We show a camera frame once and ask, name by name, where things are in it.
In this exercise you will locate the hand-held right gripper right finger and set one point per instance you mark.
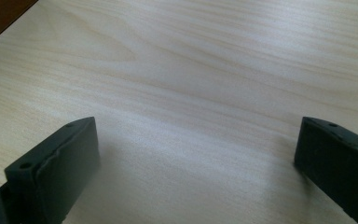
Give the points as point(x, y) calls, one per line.
point(338, 165)

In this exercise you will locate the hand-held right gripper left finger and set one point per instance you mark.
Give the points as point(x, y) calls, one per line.
point(59, 168)

